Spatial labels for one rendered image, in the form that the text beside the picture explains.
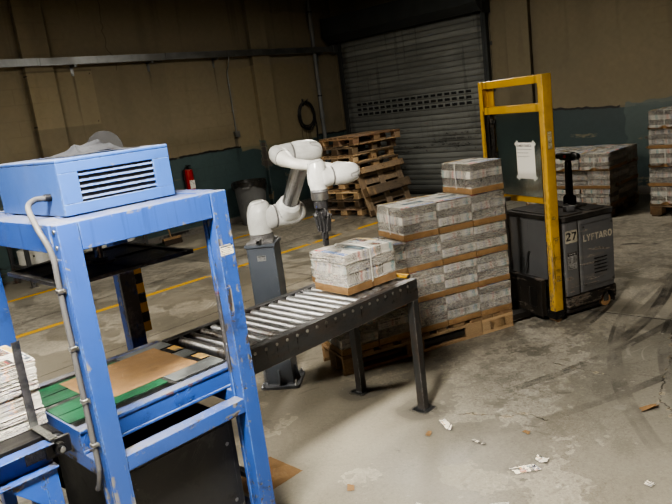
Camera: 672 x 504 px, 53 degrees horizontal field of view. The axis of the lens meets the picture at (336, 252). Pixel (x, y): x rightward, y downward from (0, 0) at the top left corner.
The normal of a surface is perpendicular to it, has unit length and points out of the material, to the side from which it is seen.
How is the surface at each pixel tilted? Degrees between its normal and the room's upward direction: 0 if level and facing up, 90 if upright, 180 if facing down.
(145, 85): 90
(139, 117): 90
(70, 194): 90
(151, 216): 90
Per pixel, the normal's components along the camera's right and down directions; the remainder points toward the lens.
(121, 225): 0.71, 0.06
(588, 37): -0.69, 0.24
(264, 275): -0.11, 0.22
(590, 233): 0.41, 0.15
